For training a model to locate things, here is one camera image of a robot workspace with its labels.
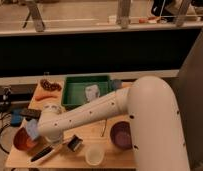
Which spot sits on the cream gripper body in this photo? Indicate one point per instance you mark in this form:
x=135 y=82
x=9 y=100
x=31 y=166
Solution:
x=59 y=144

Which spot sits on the black handled brush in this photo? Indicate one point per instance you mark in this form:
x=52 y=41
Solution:
x=72 y=144

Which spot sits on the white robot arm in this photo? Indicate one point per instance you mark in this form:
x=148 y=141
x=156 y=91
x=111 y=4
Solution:
x=156 y=127

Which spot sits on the white paper cup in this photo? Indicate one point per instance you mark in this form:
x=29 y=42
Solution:
x=94 y=154

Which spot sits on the blue sponge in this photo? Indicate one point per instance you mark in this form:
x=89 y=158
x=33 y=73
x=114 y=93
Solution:
x=31 y=129

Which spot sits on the orange bowl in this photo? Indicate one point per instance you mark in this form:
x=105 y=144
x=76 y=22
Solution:
x=22 y=141

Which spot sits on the black rectangular remote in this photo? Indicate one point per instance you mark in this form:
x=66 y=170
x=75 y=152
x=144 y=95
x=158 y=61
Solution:
x=30 y=113

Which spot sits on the orange carrot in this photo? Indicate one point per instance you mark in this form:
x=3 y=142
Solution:
x=44 y=96

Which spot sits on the green plastic tray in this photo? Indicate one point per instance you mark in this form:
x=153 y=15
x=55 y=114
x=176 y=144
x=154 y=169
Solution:
x=73 y=94

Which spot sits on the metal fork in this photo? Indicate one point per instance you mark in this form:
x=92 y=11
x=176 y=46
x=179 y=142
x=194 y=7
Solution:
x=104 y=128

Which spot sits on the bunch of red grapes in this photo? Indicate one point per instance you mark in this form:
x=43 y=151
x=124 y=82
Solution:
x=46 y=85

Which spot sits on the crumpled white cloth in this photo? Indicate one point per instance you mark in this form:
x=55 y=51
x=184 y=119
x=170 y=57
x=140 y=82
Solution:
x=92 y=92

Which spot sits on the purple bowl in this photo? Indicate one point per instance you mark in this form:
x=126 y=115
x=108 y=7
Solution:
x=120 y=135

